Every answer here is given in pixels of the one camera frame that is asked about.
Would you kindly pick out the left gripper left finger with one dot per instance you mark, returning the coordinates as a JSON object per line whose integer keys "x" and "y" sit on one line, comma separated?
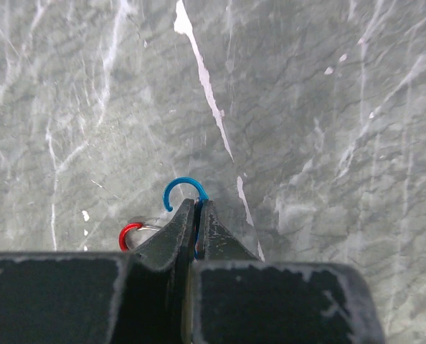
{"x": 138, "y": 296}

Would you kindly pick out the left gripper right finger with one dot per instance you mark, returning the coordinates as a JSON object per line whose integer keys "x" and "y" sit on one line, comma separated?
{"x": 238, "y": 298}

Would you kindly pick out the red S carabiner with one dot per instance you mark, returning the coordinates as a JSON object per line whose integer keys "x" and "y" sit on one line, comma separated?
{"x": 134, "y": 234}

